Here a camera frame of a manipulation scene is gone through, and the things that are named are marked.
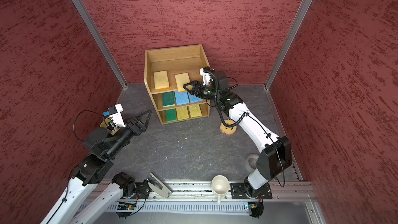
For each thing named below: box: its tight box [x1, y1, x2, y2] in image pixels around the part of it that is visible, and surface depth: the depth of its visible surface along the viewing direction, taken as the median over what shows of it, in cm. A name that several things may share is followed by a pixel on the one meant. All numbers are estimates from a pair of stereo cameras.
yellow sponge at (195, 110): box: [188, 104, 203, 118], surface depth 103 cm
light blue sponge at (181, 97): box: [174, 90, 190, 106], surface depth 91 cm
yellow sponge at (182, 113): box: [176, 106, 190, 121], surface depth 102 cm
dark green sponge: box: [162, 91, 176, 108], surface depth 89 cm
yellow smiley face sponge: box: [219, 119, 237, 135], surface depth 95 cm
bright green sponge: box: [164, 108, 178, 123], surface depth 100 cm
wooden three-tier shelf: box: [144, 44, 211, 125], surface depth 89 cm
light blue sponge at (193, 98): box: [187, 91, 204, 104], surface depth 90 cm
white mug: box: [211, 174, 230, 206], surface depth 71 cm
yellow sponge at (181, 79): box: [174, 72, 193, 93], surface depth 79 cm
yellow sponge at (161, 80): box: [153, 70, 170, 91], surface depth 79 cm
